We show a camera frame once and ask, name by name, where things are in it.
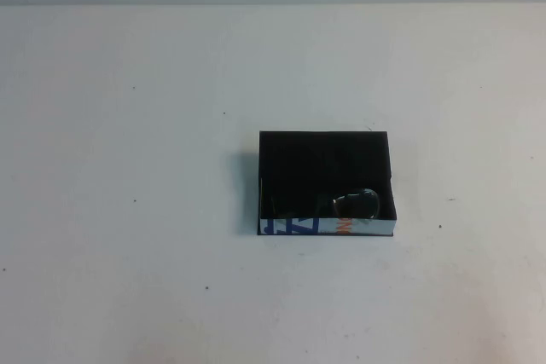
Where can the black glasses case printed front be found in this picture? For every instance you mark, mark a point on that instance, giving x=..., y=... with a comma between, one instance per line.
x=324, y=159

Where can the black-framed glasses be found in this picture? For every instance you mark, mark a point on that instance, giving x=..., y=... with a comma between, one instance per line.
x=357, y=204

